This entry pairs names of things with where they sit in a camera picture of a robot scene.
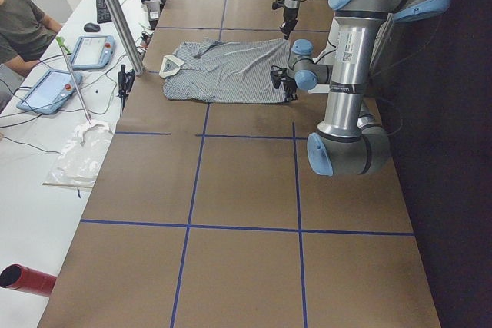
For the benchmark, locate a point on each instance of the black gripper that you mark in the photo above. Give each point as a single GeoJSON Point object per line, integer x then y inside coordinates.
{"type": "Point", "coordinates": [287, 85]}
{"type": "Point", "coordinates": [289, 15]}

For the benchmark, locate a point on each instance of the striped polo shirt white collar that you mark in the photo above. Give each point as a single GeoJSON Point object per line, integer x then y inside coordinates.
{"type": "Point", "coordinates": [224, 72]}

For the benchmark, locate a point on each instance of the black clamp tool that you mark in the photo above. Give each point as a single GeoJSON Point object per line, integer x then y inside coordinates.
{"type": "Point", "coordinates": [125, 83]}

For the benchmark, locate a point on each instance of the black keyboard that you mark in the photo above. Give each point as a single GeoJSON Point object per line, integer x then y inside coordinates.
{"type": "Point", "coordinates": [103, 14]}

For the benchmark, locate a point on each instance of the far blue teach pendant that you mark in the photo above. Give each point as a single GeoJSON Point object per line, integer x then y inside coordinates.
{"type": "Point", "coordinates": [92, 52]}

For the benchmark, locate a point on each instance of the blue teach pendant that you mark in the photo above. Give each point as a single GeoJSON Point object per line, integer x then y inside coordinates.
{"type": "Point", "coordinates": [49, 94]}
{"type": "Point", "coordinates": [92, 52]}

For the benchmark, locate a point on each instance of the black computer mouse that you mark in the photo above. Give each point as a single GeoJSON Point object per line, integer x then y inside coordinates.
{"type": "Point", "coordinates": [92, 27]}

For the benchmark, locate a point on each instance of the clear plastic bag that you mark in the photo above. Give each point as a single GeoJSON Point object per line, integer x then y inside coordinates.
{"type": "Point", "coordinates": [80, 160]}

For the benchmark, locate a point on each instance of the long metal rod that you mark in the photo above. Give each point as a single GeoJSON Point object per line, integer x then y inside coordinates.
{"type": "Point", "coordinates": [64, 51]}

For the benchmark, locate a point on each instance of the near blue teach pendant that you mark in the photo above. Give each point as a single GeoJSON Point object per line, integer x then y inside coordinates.
{"type": "Point", "coordinates": [49, 94]}

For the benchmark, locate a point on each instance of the seated person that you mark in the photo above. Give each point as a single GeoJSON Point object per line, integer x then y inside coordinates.
{"type": "Point", "coordinates": [26, 33]}

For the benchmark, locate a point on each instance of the red cylinder bottle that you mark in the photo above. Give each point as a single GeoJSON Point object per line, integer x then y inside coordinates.
{"type": "Point", "coordinates": [27, 280]}

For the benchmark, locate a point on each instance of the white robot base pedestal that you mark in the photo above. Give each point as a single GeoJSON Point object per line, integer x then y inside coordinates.
{"type": "Point", "coordinates": [326, 56]}

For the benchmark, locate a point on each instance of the aluminium frame post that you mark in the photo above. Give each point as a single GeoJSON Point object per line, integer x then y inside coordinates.
{"type": "Point", "coordinates": [124, 33]}

